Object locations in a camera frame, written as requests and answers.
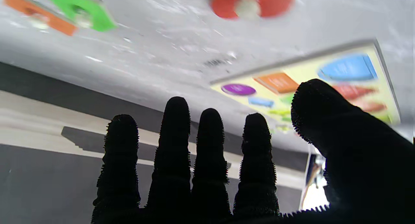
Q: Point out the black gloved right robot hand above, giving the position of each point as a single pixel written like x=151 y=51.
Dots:
x=210 y=172

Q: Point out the yellow wooden shape puzzle board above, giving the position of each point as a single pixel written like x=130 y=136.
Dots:
x=308 y=69

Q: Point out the red heart puzzle piece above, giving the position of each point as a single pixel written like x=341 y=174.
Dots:
x=275 y=3

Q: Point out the green hexagon puzzle piece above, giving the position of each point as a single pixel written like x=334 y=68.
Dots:
x=97 y=19

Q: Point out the orange-red rectangle puzzle piece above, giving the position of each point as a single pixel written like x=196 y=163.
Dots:
x=58 y=23

